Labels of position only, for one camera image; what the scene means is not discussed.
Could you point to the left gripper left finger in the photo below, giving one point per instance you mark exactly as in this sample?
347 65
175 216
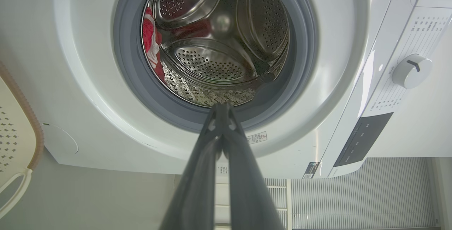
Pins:
196 187

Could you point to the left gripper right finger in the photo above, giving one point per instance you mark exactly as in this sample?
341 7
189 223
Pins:
247 194

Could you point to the red garment with white stripes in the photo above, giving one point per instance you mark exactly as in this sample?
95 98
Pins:
148 35

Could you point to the stainless steel washing machine drum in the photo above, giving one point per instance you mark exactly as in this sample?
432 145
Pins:
212 60

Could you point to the black washer display panel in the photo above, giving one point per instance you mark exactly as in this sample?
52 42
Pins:
363 140

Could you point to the cream laundry basket brown rim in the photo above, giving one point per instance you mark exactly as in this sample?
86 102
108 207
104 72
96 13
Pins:
14 124

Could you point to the small white text sticker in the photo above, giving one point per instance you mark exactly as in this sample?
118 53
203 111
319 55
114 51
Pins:
222 170

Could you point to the grey warning sticker red triangle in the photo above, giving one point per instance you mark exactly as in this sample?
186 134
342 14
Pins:
257 137

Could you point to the black QR code sticker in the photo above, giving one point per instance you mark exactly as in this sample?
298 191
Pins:
310 170

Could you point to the round white filter cover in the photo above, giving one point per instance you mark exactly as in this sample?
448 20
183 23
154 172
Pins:
61 140

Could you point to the grey rubber door gasket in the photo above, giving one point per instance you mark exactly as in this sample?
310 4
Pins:
123 64

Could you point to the white front-load washing machine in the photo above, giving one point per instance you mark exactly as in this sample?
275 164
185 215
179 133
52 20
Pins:
88 81

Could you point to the white round control knob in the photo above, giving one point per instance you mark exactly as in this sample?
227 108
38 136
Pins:
409 74

